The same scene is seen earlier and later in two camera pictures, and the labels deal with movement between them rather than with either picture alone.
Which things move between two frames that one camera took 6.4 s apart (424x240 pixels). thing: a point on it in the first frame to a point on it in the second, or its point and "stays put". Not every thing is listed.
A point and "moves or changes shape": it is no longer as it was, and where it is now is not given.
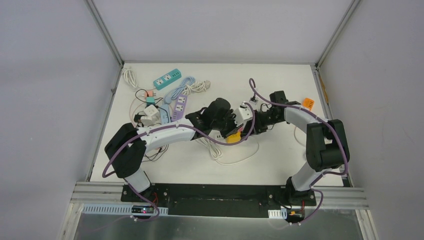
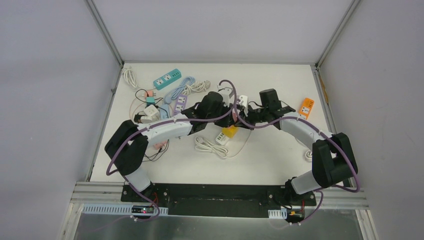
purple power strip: (179, 109) stays put
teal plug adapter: (150, 100) stays put
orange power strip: (308, 103) stays put
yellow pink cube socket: (234, 138) moves or changes shape
